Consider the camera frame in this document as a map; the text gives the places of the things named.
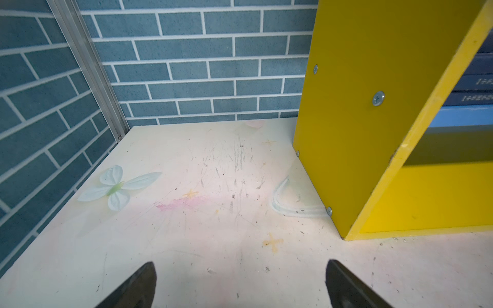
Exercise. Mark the blue book yellow label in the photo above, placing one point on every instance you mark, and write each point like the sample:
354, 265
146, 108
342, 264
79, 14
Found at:
481, 64
475, 82
464, 98
487, 46

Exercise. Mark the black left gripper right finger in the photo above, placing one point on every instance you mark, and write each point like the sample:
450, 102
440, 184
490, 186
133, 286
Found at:
347, 290

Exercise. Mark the yellow pink blue bookshelf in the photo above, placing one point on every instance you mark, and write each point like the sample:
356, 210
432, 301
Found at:
378, 74

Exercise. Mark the left aluminium corner post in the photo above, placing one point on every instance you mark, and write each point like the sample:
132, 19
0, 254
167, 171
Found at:
75, 31

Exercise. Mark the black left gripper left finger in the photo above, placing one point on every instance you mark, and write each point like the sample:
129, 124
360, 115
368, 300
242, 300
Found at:
137, 291

